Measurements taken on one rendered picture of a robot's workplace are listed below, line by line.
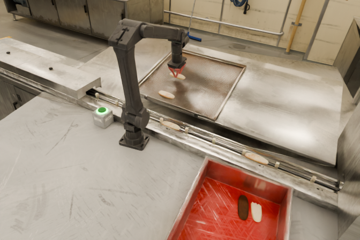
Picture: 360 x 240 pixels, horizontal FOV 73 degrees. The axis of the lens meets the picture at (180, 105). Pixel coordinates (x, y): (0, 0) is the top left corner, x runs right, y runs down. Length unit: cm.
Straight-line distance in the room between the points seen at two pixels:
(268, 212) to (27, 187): 89
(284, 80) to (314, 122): 33
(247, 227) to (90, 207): 54
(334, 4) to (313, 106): 300
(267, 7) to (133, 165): 399
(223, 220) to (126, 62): 64
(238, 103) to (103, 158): 71
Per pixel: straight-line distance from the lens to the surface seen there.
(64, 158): 116
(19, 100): 199
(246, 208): 97
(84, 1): 433
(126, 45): 84
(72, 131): 128
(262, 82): 146
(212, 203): 97
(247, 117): 124
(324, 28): 435
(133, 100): 99
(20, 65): 178
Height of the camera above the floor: 162
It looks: 35 degrees down
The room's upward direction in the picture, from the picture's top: 4 degrees clockwise
